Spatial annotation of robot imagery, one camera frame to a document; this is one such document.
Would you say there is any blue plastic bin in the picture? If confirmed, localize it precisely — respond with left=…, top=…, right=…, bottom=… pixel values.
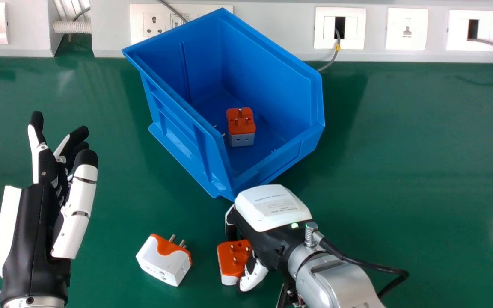
left=122, top=7, right=326, bottom=202

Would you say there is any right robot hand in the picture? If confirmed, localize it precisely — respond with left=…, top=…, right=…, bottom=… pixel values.
left=225, top=184, right=313, bottom=293

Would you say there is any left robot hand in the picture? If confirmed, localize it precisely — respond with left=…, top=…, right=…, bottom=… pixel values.
left=0, top=111, right=99, bottom=307

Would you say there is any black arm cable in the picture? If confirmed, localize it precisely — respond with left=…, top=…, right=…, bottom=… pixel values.
left=319, top=237, right=410, bottom=299

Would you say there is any white corrugated hose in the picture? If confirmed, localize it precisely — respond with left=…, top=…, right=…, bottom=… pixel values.
left=53, top=21, right=92, bottom=35

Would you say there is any white-and-orange plug adapter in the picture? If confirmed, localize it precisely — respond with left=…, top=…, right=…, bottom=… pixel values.
left=136, top=233, right=193, bottom=287
left=226, top=107, right=257, bottom=148
left=217, top=240, right=253, bottom=286

